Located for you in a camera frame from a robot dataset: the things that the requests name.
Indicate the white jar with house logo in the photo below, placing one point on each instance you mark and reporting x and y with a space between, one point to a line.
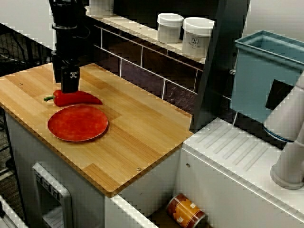
197 35

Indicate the blue-grey plastic bin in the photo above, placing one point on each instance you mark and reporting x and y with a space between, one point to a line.
251 83

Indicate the white toy faucet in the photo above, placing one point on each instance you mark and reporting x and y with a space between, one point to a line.
285 114

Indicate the light wooden shelf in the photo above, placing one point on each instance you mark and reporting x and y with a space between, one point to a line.
142 33

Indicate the white lidded jar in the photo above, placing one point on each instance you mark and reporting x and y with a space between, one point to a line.
169 28
104 6

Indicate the aluminium frame rail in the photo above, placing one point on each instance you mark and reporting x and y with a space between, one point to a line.
7 213

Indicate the red round plate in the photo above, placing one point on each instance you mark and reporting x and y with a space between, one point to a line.
78 123

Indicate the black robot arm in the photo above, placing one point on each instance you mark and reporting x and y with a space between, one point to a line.
65 12

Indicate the red toy chili pepper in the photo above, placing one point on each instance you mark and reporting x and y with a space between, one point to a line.
78 99

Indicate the dark tile backsplash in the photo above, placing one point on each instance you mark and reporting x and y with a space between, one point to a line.
147 61

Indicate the orange soup can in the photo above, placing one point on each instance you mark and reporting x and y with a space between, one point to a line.
185 210

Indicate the white toy kitchen cabinet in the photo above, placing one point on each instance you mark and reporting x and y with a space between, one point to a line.
225 180

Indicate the tall black side panel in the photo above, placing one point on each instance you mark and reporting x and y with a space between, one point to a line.
221 59

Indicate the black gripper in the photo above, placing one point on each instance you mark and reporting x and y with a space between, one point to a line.
67 42

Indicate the black square label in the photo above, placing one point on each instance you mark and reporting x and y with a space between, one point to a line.
279 95

